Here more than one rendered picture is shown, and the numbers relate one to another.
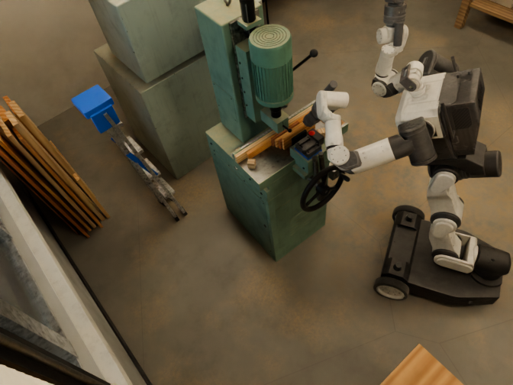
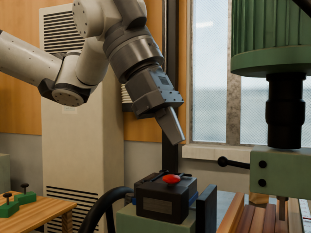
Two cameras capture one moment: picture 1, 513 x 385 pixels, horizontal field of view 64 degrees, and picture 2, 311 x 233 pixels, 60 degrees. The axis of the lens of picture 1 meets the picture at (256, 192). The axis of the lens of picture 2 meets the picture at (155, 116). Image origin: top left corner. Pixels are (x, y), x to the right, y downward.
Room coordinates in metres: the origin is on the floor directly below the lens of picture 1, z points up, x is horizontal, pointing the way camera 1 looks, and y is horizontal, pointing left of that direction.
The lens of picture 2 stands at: (1.70, -0.59, 1.15)
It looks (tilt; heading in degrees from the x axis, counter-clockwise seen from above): 3 degrees down; 145
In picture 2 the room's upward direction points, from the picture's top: straight up
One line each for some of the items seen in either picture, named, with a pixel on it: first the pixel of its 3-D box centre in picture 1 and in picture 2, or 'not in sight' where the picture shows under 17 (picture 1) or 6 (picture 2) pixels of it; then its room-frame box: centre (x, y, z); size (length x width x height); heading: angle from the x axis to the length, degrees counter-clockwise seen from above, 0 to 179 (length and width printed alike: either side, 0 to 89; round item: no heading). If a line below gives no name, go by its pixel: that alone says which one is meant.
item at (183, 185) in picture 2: (311, 143); (164, 190); (1.31, -0.30, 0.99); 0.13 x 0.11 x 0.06; 120
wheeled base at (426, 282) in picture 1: (445, 256); not in sight; (0.96, -1.03, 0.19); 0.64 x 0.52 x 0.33; 60
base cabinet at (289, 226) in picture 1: (271, 186); not in sight; (1.56, -0.10, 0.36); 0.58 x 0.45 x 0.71; 30
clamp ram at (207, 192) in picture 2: (303, 143); (190, 213); (1.35, -0.27, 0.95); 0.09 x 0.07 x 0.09; 120
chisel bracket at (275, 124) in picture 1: (274, 119); (296, 176); (1.47, -0.15, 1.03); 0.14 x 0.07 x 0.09; 30
